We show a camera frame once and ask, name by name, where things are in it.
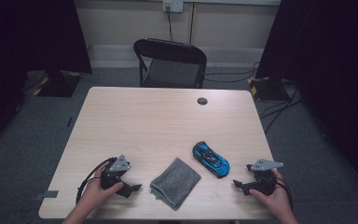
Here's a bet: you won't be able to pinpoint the black socket cable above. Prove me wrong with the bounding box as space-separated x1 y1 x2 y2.
166 6 175 42

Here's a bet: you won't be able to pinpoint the black stand base yellow stripes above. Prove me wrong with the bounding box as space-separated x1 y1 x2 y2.
246 76 291 102
32 69 83 98

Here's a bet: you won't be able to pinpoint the left hand-held gripper black cable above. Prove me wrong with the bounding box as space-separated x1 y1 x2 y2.
76 156 117 204

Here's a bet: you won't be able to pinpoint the right hand-held gripper black cable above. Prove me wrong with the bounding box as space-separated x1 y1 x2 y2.
274 176 295 210

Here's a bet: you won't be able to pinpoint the hand-held gripper black cable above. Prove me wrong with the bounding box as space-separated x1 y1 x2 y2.
76 156 117 204
274 176 295 210

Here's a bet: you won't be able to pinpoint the blue toy car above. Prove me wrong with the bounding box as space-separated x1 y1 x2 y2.
192 140 231 179

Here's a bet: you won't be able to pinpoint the grey cloth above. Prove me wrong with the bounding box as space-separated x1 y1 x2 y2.
149 157 202 212

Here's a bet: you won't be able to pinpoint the grey tape strip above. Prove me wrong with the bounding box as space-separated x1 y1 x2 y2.
34 189 60 202

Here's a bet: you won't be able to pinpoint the black floor cables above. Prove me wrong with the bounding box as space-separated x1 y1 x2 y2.
258 83 305 135
204 60 261 84

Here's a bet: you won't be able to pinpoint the person's right hand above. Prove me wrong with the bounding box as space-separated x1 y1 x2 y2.
249 168 293 217

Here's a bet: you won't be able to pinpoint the person's left hand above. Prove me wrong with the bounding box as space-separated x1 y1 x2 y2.
79 161 125 214

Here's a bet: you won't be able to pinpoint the white wall socket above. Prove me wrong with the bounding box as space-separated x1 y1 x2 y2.
162 0 185 13

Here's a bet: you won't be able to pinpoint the black folding chair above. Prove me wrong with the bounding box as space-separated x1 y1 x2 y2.
132 37 208 90

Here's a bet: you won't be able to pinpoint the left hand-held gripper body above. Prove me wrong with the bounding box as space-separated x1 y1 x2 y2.
101 154 131 189

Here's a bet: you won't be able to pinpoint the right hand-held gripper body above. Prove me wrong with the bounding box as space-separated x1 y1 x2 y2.
246 158 284 197

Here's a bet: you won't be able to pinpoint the black curtain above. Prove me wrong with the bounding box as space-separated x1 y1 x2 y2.
255 0 358 200
0 0 93 157

